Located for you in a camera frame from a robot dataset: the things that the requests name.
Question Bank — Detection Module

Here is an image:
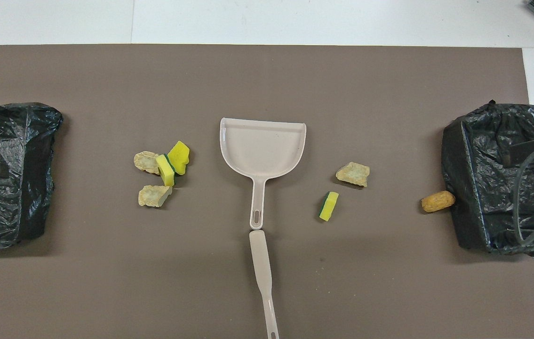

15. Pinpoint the beige foam chunk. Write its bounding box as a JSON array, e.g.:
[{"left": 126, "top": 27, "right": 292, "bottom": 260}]
[
  {"left": 138, "top": 184, "right": 174, "bottom": 208},
  {"left": 335, "top": 161, "right": 371, "bottom": 188},
  {"left": 134, "top": 151, "right": 161, "bottom": 175}
]

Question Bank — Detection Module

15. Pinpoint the beige plastic dustpan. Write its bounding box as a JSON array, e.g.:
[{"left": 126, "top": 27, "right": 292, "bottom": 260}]
[{"left": 220, "top": 117, "right": 307, "bottom": 231}]

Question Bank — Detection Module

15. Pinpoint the blocky yellow sponge piece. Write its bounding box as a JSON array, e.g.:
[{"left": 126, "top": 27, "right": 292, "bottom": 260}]
[{"left": 155, "top": 153, "right": 176, "bottom": 187}]

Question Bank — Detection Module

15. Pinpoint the small yellow green sponge piece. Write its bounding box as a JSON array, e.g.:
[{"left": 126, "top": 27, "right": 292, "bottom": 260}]
[{"left": 319, "top": 191, "right": 340, "bottom": 222}]

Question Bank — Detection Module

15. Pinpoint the large brown table mat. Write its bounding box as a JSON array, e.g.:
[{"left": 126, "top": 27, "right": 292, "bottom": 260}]
[{"left": 0, "top": 44, "right": 534, "bottom": 339}]

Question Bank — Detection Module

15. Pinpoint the black bag-lined bin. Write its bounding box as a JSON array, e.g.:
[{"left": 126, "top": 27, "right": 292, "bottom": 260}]
[
  {"left": 441, "top": 100, "right": 534, "bottom": 257},
  {"left": 0, "top": 102, "right": 64, "bottom": 249}
]

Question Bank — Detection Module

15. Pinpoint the notched yellow sponge piece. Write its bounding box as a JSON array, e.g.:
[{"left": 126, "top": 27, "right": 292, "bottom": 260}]
[{"left": 167, "top": 140, "right": 191, "bottom": 177}]

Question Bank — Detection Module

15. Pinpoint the orange-brown nugget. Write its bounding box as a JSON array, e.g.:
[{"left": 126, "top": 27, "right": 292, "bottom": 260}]
[{"left": 421, "top": 190, "right": 456, "bottom": 213}]

